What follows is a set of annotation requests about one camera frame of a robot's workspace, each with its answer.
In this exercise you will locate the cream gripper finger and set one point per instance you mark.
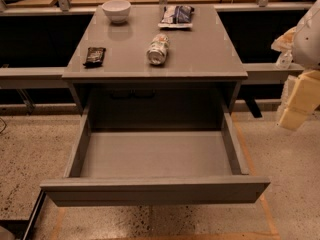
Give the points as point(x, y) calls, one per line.
point(286, 92)
point(304, 99)

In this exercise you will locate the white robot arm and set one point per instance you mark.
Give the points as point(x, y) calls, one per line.
point(301, 45)

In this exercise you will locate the open grey top drawer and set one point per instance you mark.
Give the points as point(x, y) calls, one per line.
point(156, 168)

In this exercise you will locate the clear sanitizer bottle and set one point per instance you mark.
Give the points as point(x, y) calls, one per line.
point(284, 60)

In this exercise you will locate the blue white snack bag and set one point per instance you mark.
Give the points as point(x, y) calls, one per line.
point(179, 16)

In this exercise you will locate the grey cabinet desk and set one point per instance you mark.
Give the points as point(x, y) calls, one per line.
point(141, 76)

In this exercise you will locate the white ceramic bowl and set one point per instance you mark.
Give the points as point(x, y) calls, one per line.
point(117, 11)

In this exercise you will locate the dark brown snack packet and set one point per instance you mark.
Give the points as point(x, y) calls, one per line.
point(95, 57)

